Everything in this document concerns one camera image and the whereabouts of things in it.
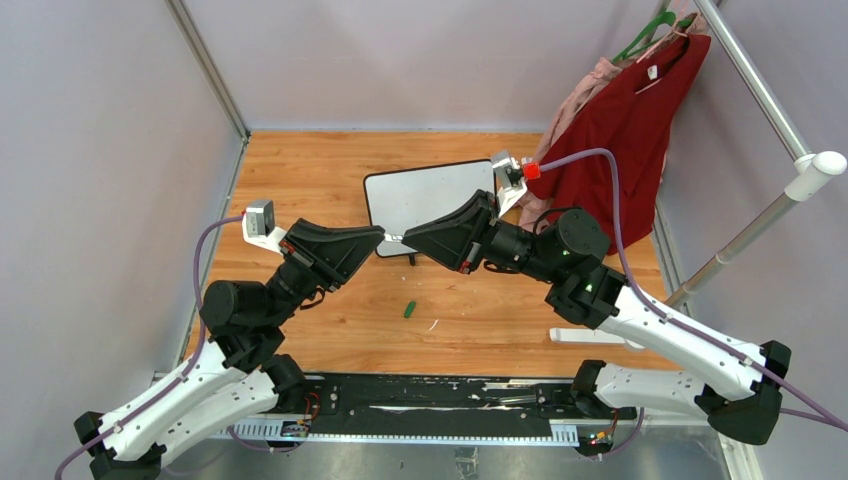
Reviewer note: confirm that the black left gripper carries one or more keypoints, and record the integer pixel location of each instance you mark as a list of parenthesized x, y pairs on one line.
[(334, 255)]

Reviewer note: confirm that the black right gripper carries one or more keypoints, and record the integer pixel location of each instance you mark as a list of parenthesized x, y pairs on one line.
[(460, 239)]

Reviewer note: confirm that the green marker cap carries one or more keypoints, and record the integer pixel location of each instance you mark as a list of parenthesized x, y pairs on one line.
[(409, 310)]

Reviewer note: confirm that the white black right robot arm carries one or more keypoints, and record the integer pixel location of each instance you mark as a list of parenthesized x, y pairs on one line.
[(732, 384)]

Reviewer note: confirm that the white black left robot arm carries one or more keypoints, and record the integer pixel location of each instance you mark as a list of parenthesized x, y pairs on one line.
[(236, 370)]

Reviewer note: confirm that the pink garment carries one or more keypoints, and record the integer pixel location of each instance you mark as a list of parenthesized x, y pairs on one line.
[(556, 132)]

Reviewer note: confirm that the red shirt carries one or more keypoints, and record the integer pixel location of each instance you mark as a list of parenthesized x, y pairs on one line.
[(616, 146)]

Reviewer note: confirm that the green clothes hanger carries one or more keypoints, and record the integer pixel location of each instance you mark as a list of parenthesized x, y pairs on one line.
[(645, 42)]

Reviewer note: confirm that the metal clothes rack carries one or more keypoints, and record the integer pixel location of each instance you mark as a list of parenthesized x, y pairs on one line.
[(737, 253)]

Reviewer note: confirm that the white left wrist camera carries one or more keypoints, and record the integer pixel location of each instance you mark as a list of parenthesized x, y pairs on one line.
[(259, 226)]

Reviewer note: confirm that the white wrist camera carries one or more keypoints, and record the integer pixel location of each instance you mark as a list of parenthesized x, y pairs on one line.
[(259, 226), (510, 176)]

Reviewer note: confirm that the white whiteboard black frame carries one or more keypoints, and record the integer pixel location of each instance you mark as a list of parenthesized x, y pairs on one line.
[(402, 199)]

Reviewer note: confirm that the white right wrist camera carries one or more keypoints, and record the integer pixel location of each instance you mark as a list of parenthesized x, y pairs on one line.
[(510, 176)]

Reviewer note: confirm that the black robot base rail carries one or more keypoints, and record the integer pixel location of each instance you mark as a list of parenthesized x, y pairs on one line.
[(282, 406)]

